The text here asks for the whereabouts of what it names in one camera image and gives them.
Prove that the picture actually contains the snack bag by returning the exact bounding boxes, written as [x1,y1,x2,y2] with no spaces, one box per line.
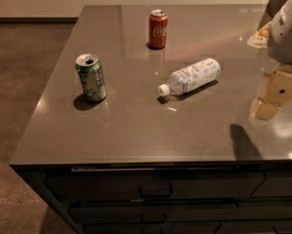
[247,22,271,49]

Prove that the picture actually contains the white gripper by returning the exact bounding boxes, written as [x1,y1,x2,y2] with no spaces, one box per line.
[253,0,292,121]

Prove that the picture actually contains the red cola can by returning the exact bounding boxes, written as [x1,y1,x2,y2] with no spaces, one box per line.
[148,9,168,49]

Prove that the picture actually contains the dark drawer cabinet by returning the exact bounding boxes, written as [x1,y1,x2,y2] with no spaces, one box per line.
[13,164,292,234]

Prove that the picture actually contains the dark box with snacks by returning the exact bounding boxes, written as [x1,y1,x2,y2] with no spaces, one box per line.
[258,0,287,30]

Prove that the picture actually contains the clear plastic water bottle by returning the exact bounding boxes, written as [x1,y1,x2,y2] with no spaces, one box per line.
[158,58,221,97]

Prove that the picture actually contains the green soda can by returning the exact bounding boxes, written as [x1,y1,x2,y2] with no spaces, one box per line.
[75,54,106,102]

